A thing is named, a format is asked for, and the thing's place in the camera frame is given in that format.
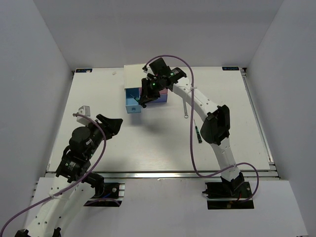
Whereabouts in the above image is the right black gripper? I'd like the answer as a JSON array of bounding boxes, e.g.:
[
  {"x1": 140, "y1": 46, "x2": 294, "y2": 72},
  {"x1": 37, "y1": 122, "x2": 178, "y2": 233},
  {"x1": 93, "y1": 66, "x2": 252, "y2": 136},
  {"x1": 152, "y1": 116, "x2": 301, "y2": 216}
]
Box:
[{"x1": 139, "y1": 77, "x2": 163, "y2": 105}]

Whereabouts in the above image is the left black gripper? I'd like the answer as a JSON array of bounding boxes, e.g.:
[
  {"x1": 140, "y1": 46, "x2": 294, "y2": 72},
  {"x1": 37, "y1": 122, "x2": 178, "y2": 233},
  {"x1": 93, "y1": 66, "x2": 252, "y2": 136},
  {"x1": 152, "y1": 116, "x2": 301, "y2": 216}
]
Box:
[{"x1": 85, "y1": 114, "x2": 123, "y2": 158}]

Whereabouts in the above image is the light blue small drawer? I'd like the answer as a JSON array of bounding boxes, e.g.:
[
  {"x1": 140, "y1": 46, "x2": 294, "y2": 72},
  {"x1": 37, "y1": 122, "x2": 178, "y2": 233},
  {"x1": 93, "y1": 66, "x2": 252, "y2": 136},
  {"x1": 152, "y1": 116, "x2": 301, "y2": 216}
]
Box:
[{"x1": 125, "y1": 88, "x2": 141, "y2": 114}]

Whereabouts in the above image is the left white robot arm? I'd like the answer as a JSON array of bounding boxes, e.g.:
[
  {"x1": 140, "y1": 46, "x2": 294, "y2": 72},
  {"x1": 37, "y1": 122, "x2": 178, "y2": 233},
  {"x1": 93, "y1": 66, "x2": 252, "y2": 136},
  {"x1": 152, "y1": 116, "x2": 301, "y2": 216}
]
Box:
[{"x1": 15, "y1": 113, "x2": 123, "y2": 237}]

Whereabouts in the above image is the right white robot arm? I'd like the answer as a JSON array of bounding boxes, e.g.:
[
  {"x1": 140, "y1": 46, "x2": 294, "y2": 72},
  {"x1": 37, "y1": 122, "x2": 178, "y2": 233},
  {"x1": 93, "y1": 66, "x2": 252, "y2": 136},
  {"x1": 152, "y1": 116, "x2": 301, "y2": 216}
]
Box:
[{"x1": 138, "y1": 55, "x2": 244, "y2": 197}]

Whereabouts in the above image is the purple-blue wide drawer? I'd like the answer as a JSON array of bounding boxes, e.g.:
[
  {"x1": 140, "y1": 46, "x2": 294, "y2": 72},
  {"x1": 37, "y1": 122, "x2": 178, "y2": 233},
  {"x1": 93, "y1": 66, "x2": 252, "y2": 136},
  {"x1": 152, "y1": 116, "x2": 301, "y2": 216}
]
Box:
[{"x1": 140, "y1": 94, "x2": 168, "y2": 104}]

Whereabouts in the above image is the pink drawer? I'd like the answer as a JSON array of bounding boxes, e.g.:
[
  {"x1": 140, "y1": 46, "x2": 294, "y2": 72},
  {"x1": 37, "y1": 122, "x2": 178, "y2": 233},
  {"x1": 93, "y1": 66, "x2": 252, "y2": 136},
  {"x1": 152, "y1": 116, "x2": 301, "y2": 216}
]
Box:
[{"x1": 139, "y1": 87, "x2": 168, "y2": 96}]

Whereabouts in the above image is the white drawer cabinet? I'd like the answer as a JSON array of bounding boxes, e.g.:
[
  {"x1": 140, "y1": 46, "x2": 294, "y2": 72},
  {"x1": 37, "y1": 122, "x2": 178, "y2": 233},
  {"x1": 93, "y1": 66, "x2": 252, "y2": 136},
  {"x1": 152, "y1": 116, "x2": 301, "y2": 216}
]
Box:
[{"x1": 124, "y1": 64, "x2": 145, "y2": 89}]

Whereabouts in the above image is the silver combination wrench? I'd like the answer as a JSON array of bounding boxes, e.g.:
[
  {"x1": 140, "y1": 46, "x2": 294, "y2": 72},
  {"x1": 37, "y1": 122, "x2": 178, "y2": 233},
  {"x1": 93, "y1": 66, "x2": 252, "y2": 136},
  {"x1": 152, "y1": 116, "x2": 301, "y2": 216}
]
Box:
[{"x1": 183, "y1": 99, "x2": 189, "y2": 119}]

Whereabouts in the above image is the blue label sticker left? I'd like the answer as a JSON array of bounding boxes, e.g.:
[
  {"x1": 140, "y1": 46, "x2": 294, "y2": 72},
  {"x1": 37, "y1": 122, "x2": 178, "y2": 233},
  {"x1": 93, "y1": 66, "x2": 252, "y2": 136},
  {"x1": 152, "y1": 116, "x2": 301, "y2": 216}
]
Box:
[{"x1": 75, "y1": 69, "x2": 92, "y2": 73}]

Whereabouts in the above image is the blue label sticker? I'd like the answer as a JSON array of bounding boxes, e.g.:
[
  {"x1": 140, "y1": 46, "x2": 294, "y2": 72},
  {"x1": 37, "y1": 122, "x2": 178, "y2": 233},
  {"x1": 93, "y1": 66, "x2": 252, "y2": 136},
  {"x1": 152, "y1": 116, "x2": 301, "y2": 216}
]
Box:
[
  {"x1": 75, "y1": 69, "x2": 92, "y2": 73},
  {"x1": 222, "y1": 67, "x2": 239, "y2": 71}
]

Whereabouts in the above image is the blue label sticker right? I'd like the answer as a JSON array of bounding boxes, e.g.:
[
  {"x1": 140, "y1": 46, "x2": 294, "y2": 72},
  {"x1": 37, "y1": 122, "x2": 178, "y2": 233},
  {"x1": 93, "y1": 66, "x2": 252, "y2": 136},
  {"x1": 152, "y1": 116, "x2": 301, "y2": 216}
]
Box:
[{"x1": 222, "y1": 67, "x2": 239, "y2": 71}]

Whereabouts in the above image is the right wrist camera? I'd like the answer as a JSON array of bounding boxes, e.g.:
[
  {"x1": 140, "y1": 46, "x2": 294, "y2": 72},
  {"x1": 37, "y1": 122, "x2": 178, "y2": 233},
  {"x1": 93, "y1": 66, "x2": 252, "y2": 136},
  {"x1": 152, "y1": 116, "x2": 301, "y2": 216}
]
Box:
[{"x1": 142, "y1": 65, "x2": 153, "y2": 80}]

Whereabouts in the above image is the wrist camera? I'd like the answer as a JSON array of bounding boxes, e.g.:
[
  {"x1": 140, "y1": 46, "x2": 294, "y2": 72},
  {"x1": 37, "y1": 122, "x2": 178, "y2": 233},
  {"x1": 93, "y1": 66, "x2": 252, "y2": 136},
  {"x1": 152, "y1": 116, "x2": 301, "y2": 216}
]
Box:
[
  {"x1": 73, "y1": 105, "x2": 91, "y2": 127},
  {"x1": 142, "y1": 65, "x2": 153, "y2": 80}
]

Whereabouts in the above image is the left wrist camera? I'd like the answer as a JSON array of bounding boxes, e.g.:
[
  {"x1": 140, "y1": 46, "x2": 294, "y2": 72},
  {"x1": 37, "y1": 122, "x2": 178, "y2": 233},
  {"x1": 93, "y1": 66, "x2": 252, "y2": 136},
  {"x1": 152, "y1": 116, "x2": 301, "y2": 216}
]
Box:
[{"x1": 73, "y1": 105, "x2": 91, "y2": 127}]

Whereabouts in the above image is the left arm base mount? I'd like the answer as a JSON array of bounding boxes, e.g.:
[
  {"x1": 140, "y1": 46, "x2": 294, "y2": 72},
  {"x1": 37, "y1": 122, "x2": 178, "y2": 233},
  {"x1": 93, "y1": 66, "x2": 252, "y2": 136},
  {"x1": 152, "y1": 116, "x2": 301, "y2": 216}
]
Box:
[{"x1": 84, "y1": 181, "x2": 125, "y2": 207}]

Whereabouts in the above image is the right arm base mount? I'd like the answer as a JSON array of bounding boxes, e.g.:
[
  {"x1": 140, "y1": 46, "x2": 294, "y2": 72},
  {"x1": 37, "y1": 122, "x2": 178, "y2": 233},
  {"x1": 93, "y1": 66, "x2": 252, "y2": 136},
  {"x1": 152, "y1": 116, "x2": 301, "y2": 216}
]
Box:
[{"x1": 202, "y1": 182, "x2": 254, "y2": 210}]

